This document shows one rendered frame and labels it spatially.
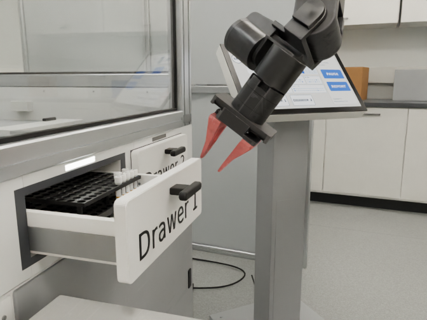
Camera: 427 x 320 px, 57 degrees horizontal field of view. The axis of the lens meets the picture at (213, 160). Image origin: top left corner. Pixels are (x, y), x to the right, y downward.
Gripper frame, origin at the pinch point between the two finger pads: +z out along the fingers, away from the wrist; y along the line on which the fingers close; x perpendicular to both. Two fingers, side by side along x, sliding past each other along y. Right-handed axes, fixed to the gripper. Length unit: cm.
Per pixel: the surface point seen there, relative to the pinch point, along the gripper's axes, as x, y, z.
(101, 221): 16.4, 5.1, 10.2
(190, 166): -4.7, 3.2, 5.2
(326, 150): -288, -39, 34
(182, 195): 7.3, -0.2, 4.6
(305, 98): -85, -3, -8
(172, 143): -31.5, 14.6, 14.7
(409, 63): -354, -52, -67
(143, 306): -15.9, -5.0, 44.8
